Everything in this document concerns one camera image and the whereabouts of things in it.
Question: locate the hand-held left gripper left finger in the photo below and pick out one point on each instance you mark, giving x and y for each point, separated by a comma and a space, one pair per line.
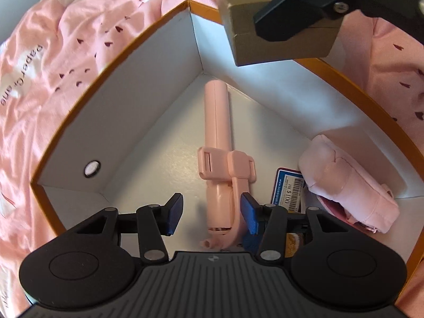
174, 212

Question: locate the pink printed blanket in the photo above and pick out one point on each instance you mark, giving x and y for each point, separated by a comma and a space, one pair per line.
49, 56

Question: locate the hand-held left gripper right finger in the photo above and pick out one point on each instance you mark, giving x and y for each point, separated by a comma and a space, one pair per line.
250, 217

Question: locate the blue white paper tag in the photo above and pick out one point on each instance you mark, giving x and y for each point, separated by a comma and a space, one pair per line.
288, 188

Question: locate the pink selfie stick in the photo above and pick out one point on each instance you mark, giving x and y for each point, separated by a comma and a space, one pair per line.
217, 122

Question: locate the small gold cardboard box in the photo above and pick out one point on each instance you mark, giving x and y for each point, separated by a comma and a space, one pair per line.
245, 49

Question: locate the orange cardboard box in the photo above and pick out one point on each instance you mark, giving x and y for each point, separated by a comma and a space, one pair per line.
139, 112

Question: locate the pink fabric pouch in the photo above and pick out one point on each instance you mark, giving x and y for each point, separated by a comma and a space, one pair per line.
344, 179

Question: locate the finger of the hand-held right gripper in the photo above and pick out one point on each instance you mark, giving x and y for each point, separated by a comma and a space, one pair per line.
298, 10

